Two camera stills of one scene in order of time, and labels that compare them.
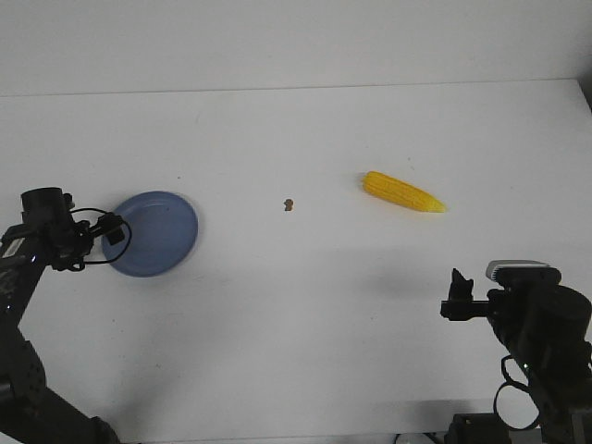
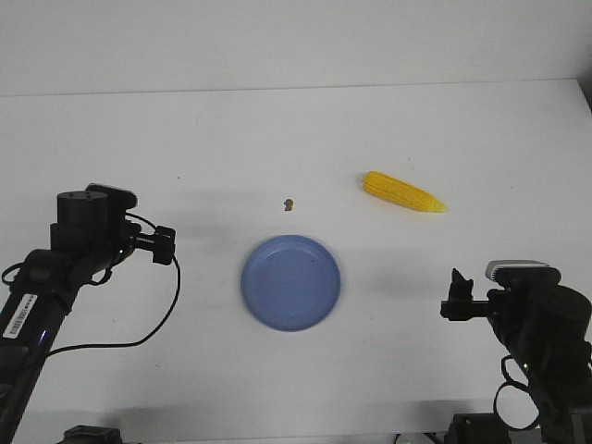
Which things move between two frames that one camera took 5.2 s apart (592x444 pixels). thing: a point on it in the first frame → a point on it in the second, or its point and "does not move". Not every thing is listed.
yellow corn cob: (387, 188) does not move
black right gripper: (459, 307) does not move
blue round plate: (164, 229) → (290, 283)
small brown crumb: (288, 204) does not move
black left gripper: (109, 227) → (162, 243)
